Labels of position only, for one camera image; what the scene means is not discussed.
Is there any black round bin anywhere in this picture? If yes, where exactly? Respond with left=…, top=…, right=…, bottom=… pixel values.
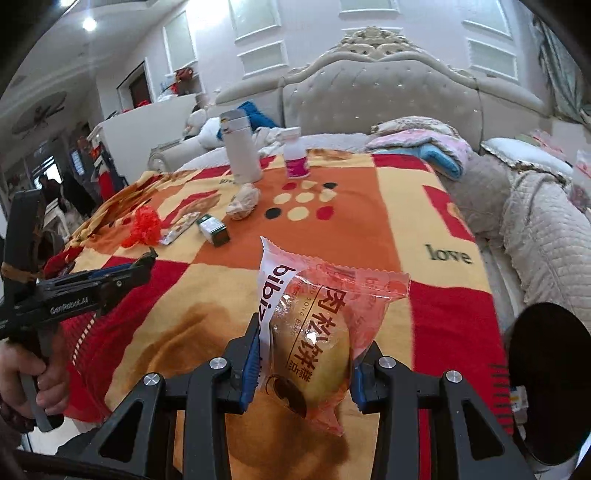
left=508, top=302, right=591, bottom=466

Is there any white plush toy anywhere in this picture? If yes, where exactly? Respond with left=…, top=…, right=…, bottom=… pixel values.
left=185, top=111, right=228, bottom=149

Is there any small green and white box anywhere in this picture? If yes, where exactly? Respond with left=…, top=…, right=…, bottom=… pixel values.
left=197, top=215, right=230, bottom=247

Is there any patterned beige pillow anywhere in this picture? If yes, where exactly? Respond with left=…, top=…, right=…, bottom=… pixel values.
left=372, top=116, right=462, bottom=138

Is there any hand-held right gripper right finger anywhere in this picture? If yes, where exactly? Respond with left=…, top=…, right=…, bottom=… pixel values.
left=348, top=342, right=536, bottom=480

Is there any blue folded towel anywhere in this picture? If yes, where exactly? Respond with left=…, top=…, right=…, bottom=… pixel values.
left=383, top=143, right=465, bottom=181

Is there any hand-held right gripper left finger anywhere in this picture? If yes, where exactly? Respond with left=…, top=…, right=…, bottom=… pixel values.
left=81, top=311, right=266, bottom=480

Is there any orange pastry packet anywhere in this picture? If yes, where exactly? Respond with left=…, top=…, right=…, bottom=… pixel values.
left=256, top=236, right=411, bottom=437

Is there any white thermos bottle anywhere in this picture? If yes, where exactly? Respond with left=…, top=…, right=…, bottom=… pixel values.
left=219, top=110, right=264, bottom=184

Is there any grey fleece cushion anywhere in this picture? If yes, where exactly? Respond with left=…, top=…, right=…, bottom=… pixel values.
left=438, top=154, right=514, bottom=241

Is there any beige tufted headboard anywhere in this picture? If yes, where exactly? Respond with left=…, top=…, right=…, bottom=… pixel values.
left=215, top=27, right=552, bottom=148

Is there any beige quilted cover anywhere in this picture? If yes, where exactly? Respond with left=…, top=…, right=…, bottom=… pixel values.
left=501, top=171, right=591, bottom=324

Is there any white crumpled cloth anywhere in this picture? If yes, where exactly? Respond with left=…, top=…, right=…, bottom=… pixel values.
left=257, top=127, right=288, bottom=158

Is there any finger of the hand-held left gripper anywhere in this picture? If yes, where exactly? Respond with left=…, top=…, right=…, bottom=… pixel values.
left=95, top=248, right=158, bottom=319
left=39, top=265, right=136, bottom=289

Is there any white pillow gold trim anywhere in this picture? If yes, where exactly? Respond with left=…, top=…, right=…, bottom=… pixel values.
left=480, top=137, right=573, bottom=178

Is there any blue cloth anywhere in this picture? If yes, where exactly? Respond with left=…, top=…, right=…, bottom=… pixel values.
left=240, top=100, right=280, bottom=130

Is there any white partition cabinet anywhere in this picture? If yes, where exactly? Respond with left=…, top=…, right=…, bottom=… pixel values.
left=99, top=95, right=200, bottom=185

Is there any red and orange printed blanket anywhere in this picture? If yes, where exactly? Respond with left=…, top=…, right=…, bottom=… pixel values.
left=44, top=152, right=515, bottom=480

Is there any flat snack wrapper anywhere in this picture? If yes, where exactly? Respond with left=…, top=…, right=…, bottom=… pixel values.
left=159, top=212, right=202, bottom=245

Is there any person's left hand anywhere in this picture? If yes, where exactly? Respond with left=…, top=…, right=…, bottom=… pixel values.
left=0, top=318, right=71, bottom=432

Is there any green patterned curtain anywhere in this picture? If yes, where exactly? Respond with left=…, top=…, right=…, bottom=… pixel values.
left=533, top=18, right=591, bottom=125

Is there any pink folded blanket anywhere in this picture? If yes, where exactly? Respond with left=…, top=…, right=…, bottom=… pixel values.
left=365, top=128, right=474, bottom=158

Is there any white pill bottle pink label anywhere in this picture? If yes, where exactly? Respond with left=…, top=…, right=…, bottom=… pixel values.
left=283, top=127, right=309, bottom=179

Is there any red mesh ball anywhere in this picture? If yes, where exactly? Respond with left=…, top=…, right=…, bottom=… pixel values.
left=124, top=206, right=163, bottom=247

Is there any ceiling medallion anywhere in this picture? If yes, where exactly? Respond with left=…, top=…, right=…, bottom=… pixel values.
left=11, top=90, right=68, bottom=137

